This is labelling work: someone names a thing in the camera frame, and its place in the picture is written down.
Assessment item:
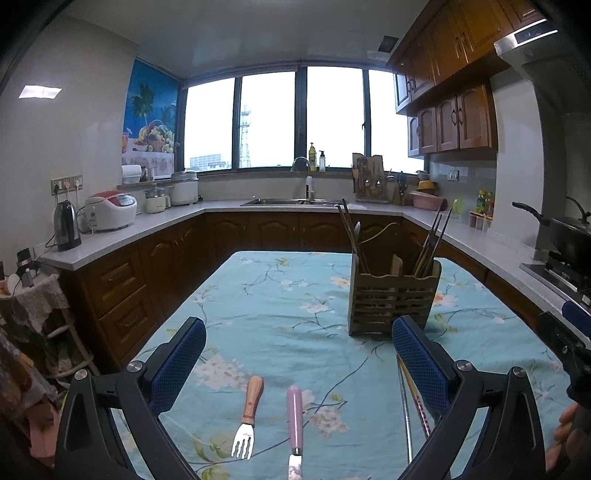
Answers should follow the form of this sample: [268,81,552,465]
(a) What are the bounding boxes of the ceiling light panel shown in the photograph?
[18,85,64,99]

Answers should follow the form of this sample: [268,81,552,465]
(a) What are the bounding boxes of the condiment bottle set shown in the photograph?
[468,189,495,232]

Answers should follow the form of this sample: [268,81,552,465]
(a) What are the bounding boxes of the kitchen window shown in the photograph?
[182,64,426,173]

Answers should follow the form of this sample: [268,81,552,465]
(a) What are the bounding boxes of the wooden handle fork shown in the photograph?
[230,375,265,461]

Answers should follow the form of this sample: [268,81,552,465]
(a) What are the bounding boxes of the wooden base cabinets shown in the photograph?
[60,210,555,371]

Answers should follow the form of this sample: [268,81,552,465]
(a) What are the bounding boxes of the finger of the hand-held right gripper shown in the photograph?
[562,300,591,331]

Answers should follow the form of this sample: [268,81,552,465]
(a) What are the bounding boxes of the tropical fruit wall poster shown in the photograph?
[121,57,180,156]

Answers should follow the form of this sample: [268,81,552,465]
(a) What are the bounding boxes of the white kitchen countertop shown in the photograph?
[37,198,591,320]

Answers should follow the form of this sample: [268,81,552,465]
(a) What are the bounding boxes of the metal chopstick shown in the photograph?
[427,208,454,278]
[418,206,443,277]

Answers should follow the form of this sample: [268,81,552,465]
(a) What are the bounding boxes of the chrome sink faucet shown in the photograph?
[291,156,315,202]

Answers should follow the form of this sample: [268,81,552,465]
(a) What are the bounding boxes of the steel range hood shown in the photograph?
[493,17,591,112]

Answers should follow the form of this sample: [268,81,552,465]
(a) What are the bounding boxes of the steel electric kettle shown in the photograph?
[51,199,83,253]

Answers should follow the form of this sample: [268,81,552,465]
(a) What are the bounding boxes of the floral blue tablecloth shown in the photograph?
[111,250,578,480]

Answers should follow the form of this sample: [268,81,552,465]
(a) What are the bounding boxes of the pink handle knife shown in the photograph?
[286,385,305,480]

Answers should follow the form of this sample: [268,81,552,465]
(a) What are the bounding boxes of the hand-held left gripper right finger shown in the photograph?
[392,315,548,480]

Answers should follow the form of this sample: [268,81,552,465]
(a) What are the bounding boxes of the wall socket strip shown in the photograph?
[49,174,84,195]

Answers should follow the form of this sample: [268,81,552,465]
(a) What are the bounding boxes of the person's right hand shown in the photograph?
[546,401,583,474]

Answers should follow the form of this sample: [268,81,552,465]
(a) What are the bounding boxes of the wooden upper cabinets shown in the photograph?
[387,0,555,158]

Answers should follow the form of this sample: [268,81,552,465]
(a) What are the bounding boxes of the pink plastic basin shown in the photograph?
[409,191,447,211]

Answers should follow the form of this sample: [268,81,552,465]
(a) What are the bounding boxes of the wooden chopstick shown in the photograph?
[341,198,369,274]
[412,231,435,278]
[335,204,365,274]

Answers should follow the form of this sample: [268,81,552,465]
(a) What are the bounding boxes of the black device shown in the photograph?
[16,246,38,288]

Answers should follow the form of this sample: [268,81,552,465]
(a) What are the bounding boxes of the gas stove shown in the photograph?
[519,257,591,315]

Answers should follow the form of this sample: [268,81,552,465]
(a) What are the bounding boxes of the red and white rice cooker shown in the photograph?
[84,189,139,233]

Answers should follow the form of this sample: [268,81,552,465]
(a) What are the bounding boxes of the steel kitchen sink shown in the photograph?
[239,197,343,206]

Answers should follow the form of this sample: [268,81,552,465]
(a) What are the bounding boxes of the pink chopstick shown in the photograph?
[399,355,433,439]

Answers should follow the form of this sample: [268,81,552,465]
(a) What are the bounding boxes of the small white cooker pot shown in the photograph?
[144,184,173,214]

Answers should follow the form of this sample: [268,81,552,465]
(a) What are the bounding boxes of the wooden utensil holder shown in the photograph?
[347,222,443,342]

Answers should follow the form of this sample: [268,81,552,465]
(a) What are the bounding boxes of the white metal rack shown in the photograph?
[45,304,101,380]

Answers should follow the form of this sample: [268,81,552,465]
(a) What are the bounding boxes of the wooden knife block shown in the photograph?
[351,152,389,204]

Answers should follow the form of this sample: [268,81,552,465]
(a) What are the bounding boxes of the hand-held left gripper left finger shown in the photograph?
[54,316,208,480]

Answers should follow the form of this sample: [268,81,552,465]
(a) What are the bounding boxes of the lace cloth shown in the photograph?
[9,272,71,334]

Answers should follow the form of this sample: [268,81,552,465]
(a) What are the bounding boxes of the black wok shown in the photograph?
[511,196,591,267]

